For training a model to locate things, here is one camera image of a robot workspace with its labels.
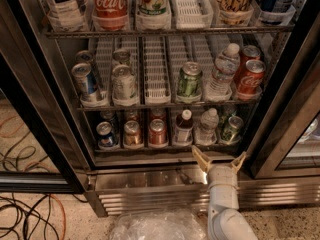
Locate blue silver can middle front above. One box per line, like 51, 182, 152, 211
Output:
71, 63, 101, 102

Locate red cola can top shelf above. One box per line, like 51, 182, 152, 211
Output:
93, 0, 127, 30

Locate gold can bottom shelf rear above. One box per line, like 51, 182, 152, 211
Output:
125, 110, 139, 121

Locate green can bottom shelf front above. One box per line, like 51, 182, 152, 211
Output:
220, 116, 243, 142

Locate red can bottom shelf front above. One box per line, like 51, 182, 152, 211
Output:
149, 119, 166, 145

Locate white can middle shelf front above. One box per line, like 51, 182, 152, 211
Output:
112, 65, 136, 100

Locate empty white tray middle shelf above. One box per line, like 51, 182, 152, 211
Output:
143, 37, 171, 105

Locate clear water bottle shelf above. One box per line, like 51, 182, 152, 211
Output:
196, 108, 219, 146
208, 43, 240, 97

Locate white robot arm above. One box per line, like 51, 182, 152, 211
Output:
192, 146, 258, 240

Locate clear water bottle middle shelf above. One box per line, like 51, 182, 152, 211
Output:
208, 43, 240, 97

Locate blue can bottom shelf rear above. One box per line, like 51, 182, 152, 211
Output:
100, 110, 119, 133

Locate green can bottom shelf rear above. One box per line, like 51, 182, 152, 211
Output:
219, 104, 237, 126

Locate blue can shelf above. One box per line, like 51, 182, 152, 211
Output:
100, 110, 119, 133
96, 121, 118, 149
256, 0, 294, 25

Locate white can middle shelf rear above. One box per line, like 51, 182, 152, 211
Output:
112, 48, 130, 67

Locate gold can bottom shelf front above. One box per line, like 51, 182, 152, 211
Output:
124, 120, 142, 146

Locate blue can bottom shelf front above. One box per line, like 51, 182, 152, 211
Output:
96, 121, 118, 149

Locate clear plastic bin with bags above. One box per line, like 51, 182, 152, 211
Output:
108, 209, 207, 240

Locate empty white tray top shelf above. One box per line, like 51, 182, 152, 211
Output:
171, 0, 213, 30

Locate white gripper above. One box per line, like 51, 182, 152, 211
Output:
192, 145, 247, 188

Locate red cola can middle front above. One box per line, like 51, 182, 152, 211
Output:
236, 59, 266, 94

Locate green can middle shelf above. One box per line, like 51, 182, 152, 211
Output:
177, 61, 202, 97

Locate blue silver can middle rear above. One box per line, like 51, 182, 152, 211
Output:
75, 50, 99, 78

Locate stainless steel fridge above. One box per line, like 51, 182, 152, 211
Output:
0, 0, 319, 217

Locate brown juice bottle white cap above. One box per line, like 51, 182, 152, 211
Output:
174, 109, 193, 145

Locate gold black can top shelf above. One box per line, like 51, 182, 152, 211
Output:
216, 0, 251, 25

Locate clear water bottle bottom shelf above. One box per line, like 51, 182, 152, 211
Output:
196, 108, 219, 146

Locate black and orange floor cables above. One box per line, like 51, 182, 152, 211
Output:
0, 193, 88, 240

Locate red cola can middle rear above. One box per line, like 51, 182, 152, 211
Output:
233, 45, 261, 81

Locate red can bottom shelf rear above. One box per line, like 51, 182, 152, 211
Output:
150, 108, 166, 121

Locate blue can top shelf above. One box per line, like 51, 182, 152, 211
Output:
256, 0, 294, 25

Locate white tea bottle top shelf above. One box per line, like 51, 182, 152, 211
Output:
41, 0, 88, 27

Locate blue silver can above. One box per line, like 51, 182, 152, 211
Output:
71, 63, 101, 102
75, 50, 99, 78

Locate empty white tray shelf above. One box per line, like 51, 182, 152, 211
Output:
143, 37, 171, 105
171, 0, 213, 30

